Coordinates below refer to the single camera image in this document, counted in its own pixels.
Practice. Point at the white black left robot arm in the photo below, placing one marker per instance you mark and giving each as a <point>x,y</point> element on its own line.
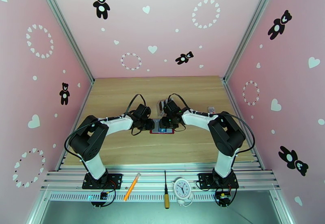
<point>119,125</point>

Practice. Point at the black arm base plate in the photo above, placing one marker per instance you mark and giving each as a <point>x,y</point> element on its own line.
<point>115,180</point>
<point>205,181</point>

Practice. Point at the aluminium front rail base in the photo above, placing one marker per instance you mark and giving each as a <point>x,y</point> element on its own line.
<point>152,180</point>

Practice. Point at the aluminium frame post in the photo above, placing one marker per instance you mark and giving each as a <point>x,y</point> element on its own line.
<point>66,29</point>
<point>250,28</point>

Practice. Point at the white alarm clock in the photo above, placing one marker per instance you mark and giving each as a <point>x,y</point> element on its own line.
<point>182,187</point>

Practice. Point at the small black circuit board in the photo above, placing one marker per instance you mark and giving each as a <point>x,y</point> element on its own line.
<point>103,196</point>

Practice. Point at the red leather card holder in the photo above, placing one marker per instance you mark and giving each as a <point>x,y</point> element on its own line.
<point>155,132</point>

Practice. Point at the circuit board yellow connector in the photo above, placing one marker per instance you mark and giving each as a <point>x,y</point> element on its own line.
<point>223,198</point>

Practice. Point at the aluminium side rail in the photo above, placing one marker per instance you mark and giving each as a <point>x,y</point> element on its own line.
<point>85,101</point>
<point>234,104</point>

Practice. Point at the orange pen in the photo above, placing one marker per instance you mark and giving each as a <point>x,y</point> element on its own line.
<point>131,187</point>

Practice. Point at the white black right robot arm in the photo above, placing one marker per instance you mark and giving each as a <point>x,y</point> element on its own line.
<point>195,119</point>

